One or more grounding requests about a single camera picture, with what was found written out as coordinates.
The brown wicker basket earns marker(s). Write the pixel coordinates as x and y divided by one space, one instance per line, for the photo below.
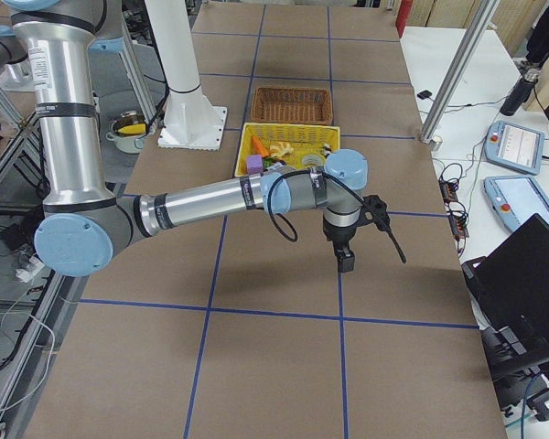
292 105

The teach pendant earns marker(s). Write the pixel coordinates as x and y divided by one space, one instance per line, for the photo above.
515 199
514 147

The yellow clear tape roll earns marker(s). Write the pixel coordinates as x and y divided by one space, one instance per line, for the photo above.
311 160

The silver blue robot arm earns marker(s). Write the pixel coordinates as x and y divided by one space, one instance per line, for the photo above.
15 71
85 224

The white enamel pot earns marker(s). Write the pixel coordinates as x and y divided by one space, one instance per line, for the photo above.
127 132

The teach pendant far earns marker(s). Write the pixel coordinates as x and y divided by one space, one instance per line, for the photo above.
514 147

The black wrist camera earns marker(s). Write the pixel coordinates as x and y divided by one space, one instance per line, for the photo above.
374 211

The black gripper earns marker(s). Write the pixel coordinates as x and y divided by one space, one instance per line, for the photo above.
339 237

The black laptop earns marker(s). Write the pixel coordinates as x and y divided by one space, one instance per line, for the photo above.
511 285

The toy croissant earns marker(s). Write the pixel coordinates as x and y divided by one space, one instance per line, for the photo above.
280 149

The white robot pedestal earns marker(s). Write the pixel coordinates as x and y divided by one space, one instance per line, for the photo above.
190 120

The black water bottle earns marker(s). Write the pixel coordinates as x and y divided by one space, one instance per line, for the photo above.
520 92

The orange toy carrot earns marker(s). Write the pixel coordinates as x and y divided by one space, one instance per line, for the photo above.
258 147

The yellow woven basket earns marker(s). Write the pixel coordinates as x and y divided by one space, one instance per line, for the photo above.
306 139

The teach pendant near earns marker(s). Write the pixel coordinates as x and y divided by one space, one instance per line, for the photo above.
515 199

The aluminium frame post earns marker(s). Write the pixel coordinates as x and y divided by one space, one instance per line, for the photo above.
457 67

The purple foam cube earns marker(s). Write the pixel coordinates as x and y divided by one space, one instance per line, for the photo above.
254 164

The small black usb device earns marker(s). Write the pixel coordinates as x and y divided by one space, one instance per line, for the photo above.
424 94

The panda figurine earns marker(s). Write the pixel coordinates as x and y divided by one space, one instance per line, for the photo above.
326 149

